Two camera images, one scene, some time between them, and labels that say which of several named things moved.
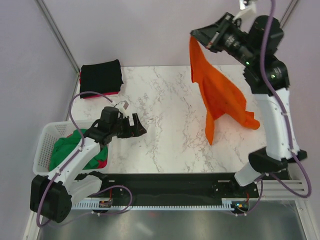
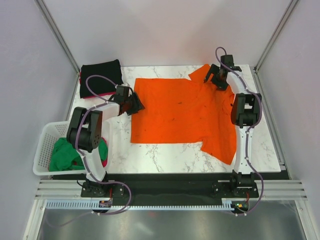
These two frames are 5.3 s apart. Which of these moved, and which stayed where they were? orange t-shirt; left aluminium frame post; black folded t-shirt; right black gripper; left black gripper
Moved: left black gripper; orange t-shirt; right black gripper
Stayed: black folded t-shirt; left aluminium frame post
